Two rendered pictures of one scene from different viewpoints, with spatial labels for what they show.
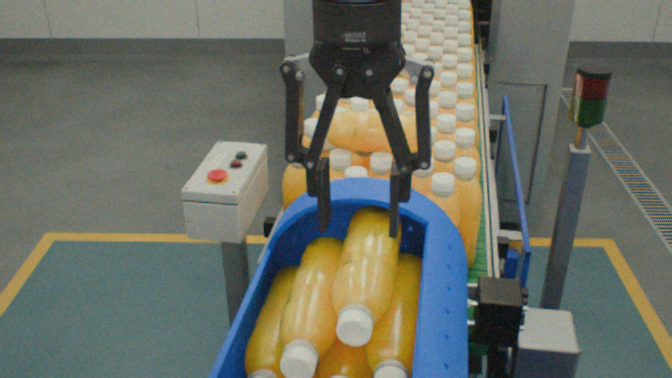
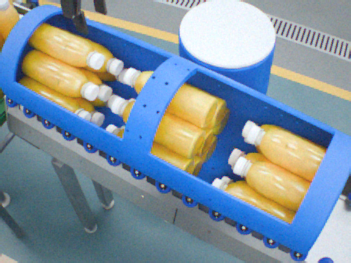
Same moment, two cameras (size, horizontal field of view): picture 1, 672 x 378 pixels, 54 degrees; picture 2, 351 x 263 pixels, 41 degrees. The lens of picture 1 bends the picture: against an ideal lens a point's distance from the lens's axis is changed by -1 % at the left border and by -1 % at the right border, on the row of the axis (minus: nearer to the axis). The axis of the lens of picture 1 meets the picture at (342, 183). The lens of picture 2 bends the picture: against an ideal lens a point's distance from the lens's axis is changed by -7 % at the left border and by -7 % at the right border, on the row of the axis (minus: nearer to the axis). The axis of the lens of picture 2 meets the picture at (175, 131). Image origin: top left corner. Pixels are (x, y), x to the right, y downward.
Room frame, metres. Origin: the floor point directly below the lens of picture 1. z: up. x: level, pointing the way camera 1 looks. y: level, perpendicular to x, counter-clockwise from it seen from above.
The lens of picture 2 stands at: (0.08, 0.63, 2.08)
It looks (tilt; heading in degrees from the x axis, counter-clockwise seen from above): 58 degrees down; 294
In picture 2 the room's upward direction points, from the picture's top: 2 degrees counter-clockwise
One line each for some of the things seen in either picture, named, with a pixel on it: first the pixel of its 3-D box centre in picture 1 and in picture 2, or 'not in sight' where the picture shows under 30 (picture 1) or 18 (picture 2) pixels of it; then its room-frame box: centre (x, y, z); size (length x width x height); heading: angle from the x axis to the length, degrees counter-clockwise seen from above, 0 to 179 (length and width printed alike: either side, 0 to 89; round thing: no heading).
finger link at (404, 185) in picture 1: (414, 176); not in sight; (0.56, -0.07, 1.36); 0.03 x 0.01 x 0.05; 81
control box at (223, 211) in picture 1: (228, 189); not in sight; (1.09, 0.21, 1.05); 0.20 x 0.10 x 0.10; 171
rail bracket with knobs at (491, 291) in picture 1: (494, 314); not in sight; (0.85, -0.25, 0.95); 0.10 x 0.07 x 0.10; 81
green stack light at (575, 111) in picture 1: (587, 107); not in sight; (1.16, -0.46, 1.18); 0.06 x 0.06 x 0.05
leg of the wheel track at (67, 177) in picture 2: not in sight; (77, 198); (0.78, 0.04, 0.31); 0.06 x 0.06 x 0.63; 81
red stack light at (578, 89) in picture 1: (591, 84); not in sight; (1.16, -0.46, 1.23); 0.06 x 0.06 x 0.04
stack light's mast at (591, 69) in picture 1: (587, 109); not in sight; (1.16, -0.46, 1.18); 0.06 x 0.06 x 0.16
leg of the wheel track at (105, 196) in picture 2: not in sight; (96, 171); (0.76, -0.10, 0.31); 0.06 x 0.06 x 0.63; 81
